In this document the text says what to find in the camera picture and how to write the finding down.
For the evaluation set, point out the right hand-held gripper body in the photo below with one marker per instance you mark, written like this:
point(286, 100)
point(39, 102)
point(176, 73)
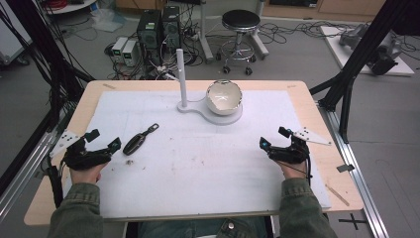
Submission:
point(292, 153)

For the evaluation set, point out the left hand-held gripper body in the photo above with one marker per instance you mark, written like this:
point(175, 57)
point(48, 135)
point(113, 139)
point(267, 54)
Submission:
point(82, 158)

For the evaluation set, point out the black car key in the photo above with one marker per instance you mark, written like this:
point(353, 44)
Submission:
point(134, 143)

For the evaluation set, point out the white bowl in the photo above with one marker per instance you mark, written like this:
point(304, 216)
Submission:
point(224, 99)

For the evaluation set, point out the person's left hand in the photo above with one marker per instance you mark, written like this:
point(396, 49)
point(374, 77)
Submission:
point(85, 176)

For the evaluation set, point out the person's right hand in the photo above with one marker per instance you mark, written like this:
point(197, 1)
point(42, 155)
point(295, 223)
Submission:
point(294, 172)

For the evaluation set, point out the small crumb of debris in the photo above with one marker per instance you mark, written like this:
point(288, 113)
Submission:
point(129, 162)

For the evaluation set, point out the black metal clip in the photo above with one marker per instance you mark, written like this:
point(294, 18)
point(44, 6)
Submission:
point(345, 168)

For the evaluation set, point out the thin wooden stick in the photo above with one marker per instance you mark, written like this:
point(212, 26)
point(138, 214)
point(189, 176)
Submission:
point(337, 195)

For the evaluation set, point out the white table mat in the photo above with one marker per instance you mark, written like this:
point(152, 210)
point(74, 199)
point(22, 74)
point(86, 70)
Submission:
point(198, 172)

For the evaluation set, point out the grey power supply unit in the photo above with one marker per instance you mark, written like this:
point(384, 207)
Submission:
point(129, 53)
point(119, 48)

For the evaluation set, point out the person's legs in jeans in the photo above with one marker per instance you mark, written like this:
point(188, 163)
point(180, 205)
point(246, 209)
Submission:
point(198, 228)

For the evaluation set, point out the clear plastic bag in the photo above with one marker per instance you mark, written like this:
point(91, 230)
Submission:
point(107, 20)

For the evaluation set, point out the black computer tower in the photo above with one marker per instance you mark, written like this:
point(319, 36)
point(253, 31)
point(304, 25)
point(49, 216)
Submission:
point(149, 31)
point(171, 28)

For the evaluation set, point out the black round stool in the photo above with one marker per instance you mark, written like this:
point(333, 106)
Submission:
point(240, 20)

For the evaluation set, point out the grey machine on board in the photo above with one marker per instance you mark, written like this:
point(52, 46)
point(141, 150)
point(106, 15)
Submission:
point(384, 49)

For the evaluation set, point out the white round table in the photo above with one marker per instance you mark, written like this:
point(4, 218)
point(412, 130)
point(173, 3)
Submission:
point(71, 6)

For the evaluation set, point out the white floor board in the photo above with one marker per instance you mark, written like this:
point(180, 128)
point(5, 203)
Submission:
point(401, 67)

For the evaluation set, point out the aluminium rail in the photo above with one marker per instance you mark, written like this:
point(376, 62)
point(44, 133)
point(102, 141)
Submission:
point(356, 172)
point(23, 175)

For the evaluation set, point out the white stand with post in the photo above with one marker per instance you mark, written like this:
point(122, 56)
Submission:
point(182, 76)

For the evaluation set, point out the black frame beam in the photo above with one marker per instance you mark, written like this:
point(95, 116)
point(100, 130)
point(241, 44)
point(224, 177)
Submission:
point(43, 49)
point(358, 56)

